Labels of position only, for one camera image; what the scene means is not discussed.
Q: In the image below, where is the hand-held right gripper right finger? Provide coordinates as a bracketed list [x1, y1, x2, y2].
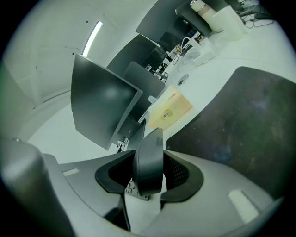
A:
[138, 150, 284, 237]

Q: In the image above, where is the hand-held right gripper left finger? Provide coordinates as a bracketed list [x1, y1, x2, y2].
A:
[42, 150, 137, 232]

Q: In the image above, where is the black keyboard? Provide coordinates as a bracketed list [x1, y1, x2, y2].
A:
[124, 182, 151, 201]

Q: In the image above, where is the black monitor stand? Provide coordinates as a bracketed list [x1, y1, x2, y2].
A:
[117, 117, 147, 151]

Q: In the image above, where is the dark patterned desk mat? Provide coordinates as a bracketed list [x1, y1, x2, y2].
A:
[165, 66, 296, 200]

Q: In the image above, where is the large black computer monitor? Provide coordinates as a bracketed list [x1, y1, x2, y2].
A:
[70, 54, 143, 151]

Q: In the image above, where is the yellow cardboard box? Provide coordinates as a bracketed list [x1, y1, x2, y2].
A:
[148, 85, 194, 131]

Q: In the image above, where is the dark grey monitor back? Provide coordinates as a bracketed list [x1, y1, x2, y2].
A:
[122, 61, 166, 122]

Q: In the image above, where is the black monitor in row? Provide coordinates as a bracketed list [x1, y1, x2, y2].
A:
[107, 34, 162, 77]
[135, 0, 194, 45]

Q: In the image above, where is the long ceiling light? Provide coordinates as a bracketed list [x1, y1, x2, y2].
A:
[81, 20, 104, 58]

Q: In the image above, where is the white charger box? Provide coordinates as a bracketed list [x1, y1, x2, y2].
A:
[193, 38, 217, 67]

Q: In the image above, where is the white cylindrical cup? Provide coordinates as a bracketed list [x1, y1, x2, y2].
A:
[212, 4, 245, 40]

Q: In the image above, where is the white insulated bottle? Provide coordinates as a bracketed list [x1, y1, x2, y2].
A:
[190, 0, 224, 33]

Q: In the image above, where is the round desk cable grommet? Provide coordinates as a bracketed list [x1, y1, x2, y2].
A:
[177, 74, 190, 86]

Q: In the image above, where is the white looped cable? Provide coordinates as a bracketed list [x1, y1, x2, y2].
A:
[177, 36, 194, 71]

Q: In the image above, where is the black cable bundle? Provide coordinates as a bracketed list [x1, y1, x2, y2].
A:
[239, 0, 275, 30]

